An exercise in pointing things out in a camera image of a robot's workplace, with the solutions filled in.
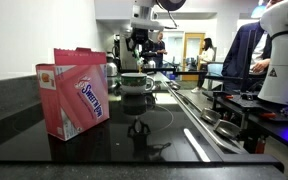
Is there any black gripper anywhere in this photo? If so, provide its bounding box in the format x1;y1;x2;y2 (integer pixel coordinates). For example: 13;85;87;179
126;28;151;66

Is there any white and green mug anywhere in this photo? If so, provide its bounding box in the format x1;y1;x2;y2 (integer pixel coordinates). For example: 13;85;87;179
120;72;156;95

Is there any person in dark shirt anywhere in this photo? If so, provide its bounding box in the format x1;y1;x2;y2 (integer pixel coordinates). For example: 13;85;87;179
151;31;169;70

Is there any stainless steel kettle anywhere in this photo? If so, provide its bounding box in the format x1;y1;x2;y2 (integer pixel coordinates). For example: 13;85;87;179
105;53;119;78

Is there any yellow door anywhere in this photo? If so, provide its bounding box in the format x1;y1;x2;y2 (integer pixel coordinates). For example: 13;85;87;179
182;32;206;82

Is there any person in white top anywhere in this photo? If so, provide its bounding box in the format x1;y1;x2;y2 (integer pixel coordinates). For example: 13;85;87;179
191;37;216;94

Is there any pink sweetener box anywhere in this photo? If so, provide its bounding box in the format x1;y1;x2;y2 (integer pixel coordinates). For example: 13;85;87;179
35;47;111;142

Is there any light blue chair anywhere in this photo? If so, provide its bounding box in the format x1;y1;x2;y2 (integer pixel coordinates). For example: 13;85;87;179
206;62;225;79

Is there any stove control panel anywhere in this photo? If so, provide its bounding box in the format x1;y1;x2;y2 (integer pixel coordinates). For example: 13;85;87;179
163;79;249;155

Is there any silver stove knob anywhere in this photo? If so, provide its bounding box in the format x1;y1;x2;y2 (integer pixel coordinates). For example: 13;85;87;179
213;118;242;140
200;107;222;125

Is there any person in navy jacket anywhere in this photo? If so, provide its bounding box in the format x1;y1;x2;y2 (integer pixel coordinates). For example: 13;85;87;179
221;0;276;93

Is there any red cylinder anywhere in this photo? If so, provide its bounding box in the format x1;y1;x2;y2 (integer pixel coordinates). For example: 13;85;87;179
255;135;267;155

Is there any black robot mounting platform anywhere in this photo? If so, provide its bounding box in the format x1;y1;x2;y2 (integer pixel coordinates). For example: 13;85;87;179
202;89;288;155

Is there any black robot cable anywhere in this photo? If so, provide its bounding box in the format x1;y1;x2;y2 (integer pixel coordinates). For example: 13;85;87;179
155;0;187;30

